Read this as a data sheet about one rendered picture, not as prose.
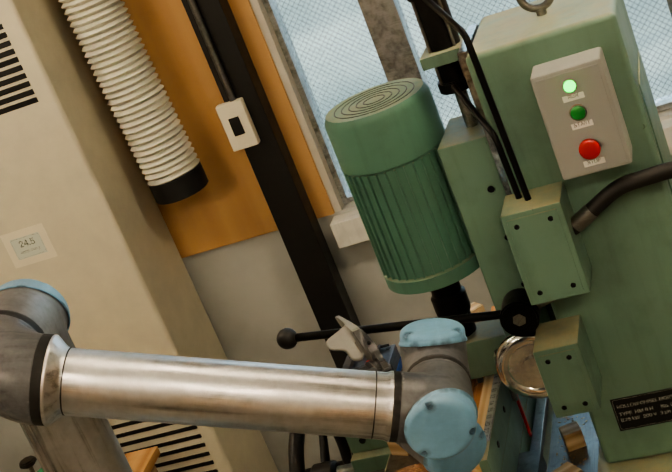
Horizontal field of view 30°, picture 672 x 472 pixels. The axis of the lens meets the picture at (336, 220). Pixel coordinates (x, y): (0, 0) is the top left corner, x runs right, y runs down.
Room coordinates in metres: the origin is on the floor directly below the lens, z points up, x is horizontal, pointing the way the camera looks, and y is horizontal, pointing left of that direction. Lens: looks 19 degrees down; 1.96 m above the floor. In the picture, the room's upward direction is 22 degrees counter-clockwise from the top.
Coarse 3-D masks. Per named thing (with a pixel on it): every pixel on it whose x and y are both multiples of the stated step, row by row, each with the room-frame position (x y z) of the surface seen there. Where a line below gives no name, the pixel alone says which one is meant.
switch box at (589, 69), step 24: (600, 48) 1.67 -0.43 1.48; (552, 72) 1.65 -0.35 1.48; (576, 72) 1.64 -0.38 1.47; (600, 72) 1.63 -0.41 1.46; (552, 96) 1.65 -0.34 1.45; (600, 96) 1.63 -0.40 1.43; (552, 120) 1.66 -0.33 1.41; (600, 120) 1.63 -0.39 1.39; (552, 144) 1.66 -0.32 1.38; (576, 144) 1.65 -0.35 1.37; (600, 144) 1.64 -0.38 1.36; (624, 144) 1.63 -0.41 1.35; (576, 168) 1.65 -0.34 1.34; (600, 168) 1.64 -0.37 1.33
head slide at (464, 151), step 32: (448, 128) 1.90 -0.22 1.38; (480, 128) 1.84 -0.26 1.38; (448, 160) 1.82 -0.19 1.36; (480, 160) 1.80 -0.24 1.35; (480, 192) 1.80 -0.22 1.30; (480, 224) 1.81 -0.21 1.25; (480, 256) 1.82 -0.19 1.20; (512, 256) 1.80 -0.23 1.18; (512, 288) 1.81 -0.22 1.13; (544, 320) 1.80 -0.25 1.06
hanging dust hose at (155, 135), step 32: (64, 0) 3.23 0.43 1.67; (96, 0) 3.22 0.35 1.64; (96, 32) 3.21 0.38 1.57; (128, 32) 3.23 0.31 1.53; (96, 64) 3.24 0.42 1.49; (128, 64) 3.22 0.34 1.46; (128, 96) 3.21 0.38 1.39; (160, 96) 3.24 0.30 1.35; (128, 128) 3.23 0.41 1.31; (160, 128) 3.21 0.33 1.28; (160, 160) 3.21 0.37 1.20; (192, 160) 3.24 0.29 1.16; (160, 192) 3.22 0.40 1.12; (192, 192) 3.21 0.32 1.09
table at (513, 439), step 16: (512, 400) 1.89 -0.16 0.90; (512, 416) 1.85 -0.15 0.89; (512, 432) 1.82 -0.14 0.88; (384, 448) 1.95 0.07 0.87; (512, 448) 1.79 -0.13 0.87; (352, 464) 1.95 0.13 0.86; (368, 464) 1.94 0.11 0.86; (384, 464) 1.93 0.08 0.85; (400, 464) 1.83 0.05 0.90; (512, 464) 1.76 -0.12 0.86
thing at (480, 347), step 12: (480, 324) 1.92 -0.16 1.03; (492, 324) 1.91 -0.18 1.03; (468, 336) 1.90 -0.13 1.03; (480, 336) 1.88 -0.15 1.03; (492, 336) 1.87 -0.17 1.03; (504, 336) 1.86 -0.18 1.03; (468, 348) 1.88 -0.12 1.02; (480, 348) 1.87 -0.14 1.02; (492, 348) 1.86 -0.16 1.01; (468, 360) 1.88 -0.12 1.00; (480, 360) 1.87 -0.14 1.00; (492, 360) 1.87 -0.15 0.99; (480, 372) 1.88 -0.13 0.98; (492, 372) 1.87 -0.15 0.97
